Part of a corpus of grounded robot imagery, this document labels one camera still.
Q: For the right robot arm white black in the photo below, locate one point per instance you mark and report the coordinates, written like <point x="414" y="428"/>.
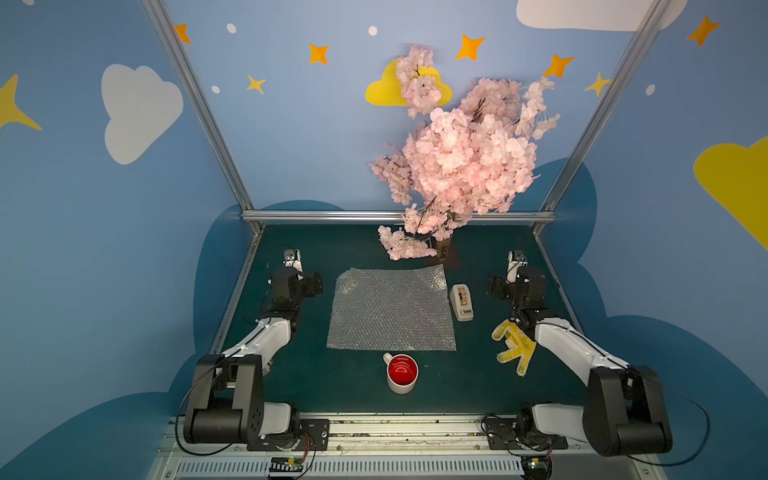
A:
<point x="624" y="412"/>

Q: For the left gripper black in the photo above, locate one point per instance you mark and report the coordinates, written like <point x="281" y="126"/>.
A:
<point x="309" y="283"/>

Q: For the right controller board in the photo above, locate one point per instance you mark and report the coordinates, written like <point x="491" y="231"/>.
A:
<point x="536" y="468"/>

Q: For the aluminium frame back rail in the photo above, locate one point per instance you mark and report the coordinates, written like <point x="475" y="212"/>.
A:
<point x="383" y="217"/>

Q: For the clear bubble wrap sheet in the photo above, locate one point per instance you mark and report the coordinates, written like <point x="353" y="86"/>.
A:
<point x="392" y="310"/>

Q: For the white tape dispenser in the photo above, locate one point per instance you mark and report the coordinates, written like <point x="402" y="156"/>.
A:
<point x="461" y="302"/>

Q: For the aluminium frame post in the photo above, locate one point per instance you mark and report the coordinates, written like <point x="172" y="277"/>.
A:
<point x="640" y="44"/>
<point x="162" y="22"/>

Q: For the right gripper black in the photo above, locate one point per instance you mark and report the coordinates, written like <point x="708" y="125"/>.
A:
<point x="498" y="285"/>

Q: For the pink cherry blossom tree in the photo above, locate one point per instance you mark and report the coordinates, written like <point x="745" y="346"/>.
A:
<point x="473" y="159"/>

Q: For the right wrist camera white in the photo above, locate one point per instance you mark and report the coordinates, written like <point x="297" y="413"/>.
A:
<point x="516" y="260"/>

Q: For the aluminium frame right post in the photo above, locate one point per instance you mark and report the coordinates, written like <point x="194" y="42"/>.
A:
<point x="640" y="44"/>

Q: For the white mug red inside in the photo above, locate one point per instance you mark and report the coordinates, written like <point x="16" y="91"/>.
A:
<point x="402" y="372"/>

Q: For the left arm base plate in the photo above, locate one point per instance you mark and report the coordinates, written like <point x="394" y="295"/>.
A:
<point x="312" y="434"/>

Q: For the controller board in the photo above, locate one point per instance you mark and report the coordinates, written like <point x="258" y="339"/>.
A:
<point x="289" y="467"/>
<point x="536" y="468"/>

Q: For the left controller board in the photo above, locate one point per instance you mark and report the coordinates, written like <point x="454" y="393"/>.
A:
<point x="289" y="467"/>

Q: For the aluminium frame left post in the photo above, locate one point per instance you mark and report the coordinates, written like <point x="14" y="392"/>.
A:
<point x="162" y="22"/>

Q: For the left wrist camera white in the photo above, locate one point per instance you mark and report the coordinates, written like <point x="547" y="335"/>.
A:
<point x="292" y="259"/>

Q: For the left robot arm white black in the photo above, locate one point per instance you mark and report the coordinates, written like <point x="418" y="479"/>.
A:
<point x="225" y="403"/>

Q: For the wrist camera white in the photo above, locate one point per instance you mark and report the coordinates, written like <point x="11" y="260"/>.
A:
<point x="516" y="260"/>
<point x="292" y="259"/>

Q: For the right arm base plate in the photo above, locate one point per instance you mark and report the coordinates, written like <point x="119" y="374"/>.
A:
<point x="502" y="434"/>

